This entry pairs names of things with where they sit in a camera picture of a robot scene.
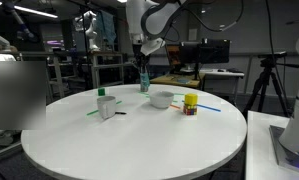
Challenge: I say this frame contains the black camera tripod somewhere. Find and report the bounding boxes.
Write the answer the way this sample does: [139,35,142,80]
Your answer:
[242,58,299,118]

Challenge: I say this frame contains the small blue bottle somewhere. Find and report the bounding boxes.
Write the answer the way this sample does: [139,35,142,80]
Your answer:
[139,72,151,89]

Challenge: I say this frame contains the yellow container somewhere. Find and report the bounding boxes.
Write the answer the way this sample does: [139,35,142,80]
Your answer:
[184,93,199,107]

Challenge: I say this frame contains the ceiling light strip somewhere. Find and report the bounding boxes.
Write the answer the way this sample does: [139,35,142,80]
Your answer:
[0,0,59,19]

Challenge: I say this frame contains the black desk item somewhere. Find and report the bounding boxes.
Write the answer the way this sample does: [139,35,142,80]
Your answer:
[226,67,243,74]

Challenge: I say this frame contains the black camera on tripod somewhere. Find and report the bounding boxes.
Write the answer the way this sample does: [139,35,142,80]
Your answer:
[257,50,288,61]

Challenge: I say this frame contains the Rubik's cube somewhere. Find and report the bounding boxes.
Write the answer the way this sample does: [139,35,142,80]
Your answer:
[182,103,198,116]

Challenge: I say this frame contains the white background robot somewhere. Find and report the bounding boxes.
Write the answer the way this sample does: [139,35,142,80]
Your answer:
[74,9,101,53]

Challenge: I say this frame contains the tall steel bottle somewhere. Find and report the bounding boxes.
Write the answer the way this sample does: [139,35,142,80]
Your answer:
[139,62,150,93]

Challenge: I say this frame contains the wooden desk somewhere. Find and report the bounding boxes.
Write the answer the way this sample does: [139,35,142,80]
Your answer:
[149,73,205,90]

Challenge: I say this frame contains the metal frame table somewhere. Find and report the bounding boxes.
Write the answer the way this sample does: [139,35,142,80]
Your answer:
[88,51,126,89]

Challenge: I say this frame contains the white bowl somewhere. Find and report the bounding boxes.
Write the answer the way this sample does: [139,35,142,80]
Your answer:
[149,90,175,110]

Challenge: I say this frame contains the black computer monitor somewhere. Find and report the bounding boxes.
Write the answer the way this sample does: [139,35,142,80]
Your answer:
[180,38,231,80]

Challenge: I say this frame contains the white round floor base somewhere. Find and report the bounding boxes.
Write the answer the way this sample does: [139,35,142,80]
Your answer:
[0,131,15,148]

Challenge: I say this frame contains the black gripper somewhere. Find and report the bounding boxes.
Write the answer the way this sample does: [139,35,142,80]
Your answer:
[132,49,151,78]

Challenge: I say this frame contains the monitor with orange screen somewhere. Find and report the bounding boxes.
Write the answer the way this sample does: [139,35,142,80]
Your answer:
[164,43,182,67]

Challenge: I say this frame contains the white office desk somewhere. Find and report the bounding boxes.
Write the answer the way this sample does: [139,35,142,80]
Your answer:
[199,68,246,96]

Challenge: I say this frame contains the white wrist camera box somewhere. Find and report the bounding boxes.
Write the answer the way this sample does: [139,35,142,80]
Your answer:
[140,37,166,56]

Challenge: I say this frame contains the blue hanging cloth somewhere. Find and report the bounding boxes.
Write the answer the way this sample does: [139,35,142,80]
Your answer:
[96,9,118,46]

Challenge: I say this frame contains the white side table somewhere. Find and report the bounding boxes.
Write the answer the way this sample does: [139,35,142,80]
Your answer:
[244,109,299,180]

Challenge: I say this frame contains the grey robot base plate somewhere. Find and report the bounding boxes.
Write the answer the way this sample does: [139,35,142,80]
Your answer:
[268,124,299,176]

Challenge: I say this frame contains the white mug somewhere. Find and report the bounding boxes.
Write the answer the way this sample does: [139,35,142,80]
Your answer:
[96,95,117,120]

